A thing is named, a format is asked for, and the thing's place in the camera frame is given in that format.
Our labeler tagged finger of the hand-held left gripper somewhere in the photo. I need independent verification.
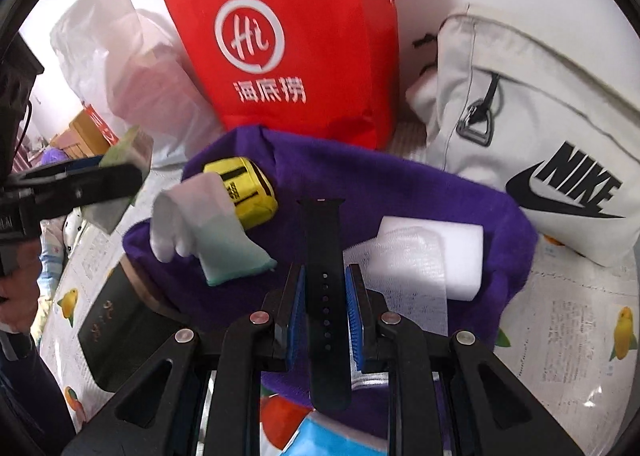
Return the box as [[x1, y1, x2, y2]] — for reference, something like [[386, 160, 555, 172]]
[[7, 163, 144, 224], [30, 155, 108, 177]]

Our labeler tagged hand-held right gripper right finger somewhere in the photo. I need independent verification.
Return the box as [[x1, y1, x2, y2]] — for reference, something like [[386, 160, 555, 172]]
[[345, 263, 586, 456]]

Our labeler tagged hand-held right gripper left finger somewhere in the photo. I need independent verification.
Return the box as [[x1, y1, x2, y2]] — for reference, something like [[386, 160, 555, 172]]
[[60, 263, 307, 456]]

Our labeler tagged black watch strap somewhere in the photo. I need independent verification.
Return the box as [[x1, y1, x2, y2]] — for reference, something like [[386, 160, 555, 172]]
[[296, 197, 353, 412]]

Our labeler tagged green white sponge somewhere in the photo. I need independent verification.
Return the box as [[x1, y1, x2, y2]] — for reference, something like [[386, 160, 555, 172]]
[[82, 125, 155, 235]]

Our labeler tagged white gauze bandage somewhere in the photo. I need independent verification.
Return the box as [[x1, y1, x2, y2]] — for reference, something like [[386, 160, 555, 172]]
[[342, 226, 449, 389]]

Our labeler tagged white sponge block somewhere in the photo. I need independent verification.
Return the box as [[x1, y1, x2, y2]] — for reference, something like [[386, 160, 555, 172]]
[[376, 215, 485, 302]]

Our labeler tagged person's left hand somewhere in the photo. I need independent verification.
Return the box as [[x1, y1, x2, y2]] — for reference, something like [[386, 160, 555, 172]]
[[0, 240, 41, 333]]

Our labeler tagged purple plush toy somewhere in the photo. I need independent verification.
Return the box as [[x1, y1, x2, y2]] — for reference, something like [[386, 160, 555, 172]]
[[40, 147, 73, 168]]

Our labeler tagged white polka dot pillow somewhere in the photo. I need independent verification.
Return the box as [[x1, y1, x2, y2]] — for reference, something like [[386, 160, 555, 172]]
[[60, 209, 93, 262]]

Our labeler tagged floral quilt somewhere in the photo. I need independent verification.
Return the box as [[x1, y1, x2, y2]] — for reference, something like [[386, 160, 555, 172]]
[[39, 221, 68, 287]]

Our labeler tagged white plastic shopping bag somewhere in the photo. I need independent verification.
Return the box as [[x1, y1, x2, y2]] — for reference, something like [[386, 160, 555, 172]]
[[49, 0, 226, 169]]

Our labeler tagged blue tissue pack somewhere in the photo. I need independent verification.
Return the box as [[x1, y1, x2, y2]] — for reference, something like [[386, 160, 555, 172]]
[[272, 411, 396, 456]]

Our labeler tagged black tea tin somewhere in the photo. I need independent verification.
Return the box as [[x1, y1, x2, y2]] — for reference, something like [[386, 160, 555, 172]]
[[76, 256, 188, 394]]

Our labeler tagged purple towel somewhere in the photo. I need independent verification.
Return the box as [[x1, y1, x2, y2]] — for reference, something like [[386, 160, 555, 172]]
[[121, 125, 540, 442]]

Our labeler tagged red paper bag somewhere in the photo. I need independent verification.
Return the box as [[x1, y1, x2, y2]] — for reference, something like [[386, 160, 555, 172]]
[[156, 0, 400, 149]]

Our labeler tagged grey waist bag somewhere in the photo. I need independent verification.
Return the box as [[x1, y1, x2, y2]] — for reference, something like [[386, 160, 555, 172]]
[[405, 4, 640, 267]]

